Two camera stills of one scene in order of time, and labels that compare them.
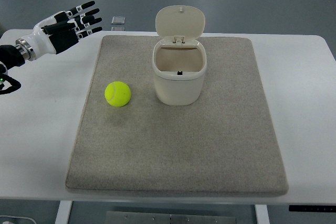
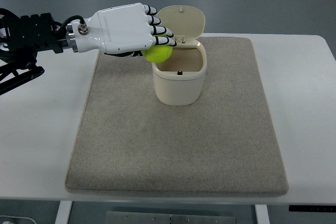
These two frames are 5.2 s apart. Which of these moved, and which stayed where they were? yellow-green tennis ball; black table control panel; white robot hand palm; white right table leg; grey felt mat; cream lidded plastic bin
Moved: yellow-green tennis ball; white robot hand palm
Stayed: cream lidded plastic bin; grey felt mat; black table control panel; white right table leg
